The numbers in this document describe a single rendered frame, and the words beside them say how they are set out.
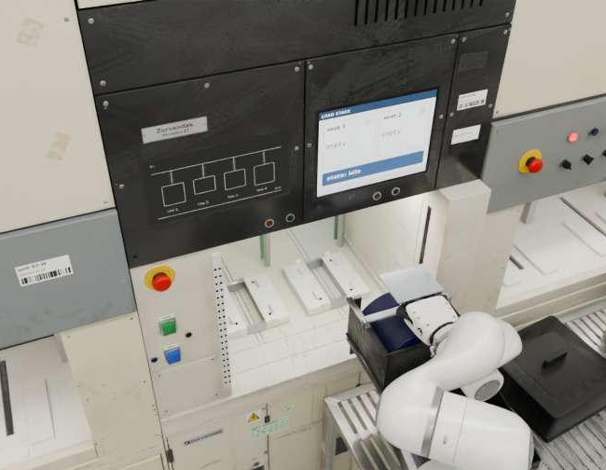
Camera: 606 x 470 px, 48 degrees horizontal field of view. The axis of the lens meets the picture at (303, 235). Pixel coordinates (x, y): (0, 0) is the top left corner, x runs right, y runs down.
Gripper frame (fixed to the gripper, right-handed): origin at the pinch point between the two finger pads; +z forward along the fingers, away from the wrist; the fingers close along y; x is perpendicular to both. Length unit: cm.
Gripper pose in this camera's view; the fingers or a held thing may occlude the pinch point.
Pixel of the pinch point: (410, 290)
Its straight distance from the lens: 163.2
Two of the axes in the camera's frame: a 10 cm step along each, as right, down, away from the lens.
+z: -3.8, -5.9, 7.2
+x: 0.2, -7.8, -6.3
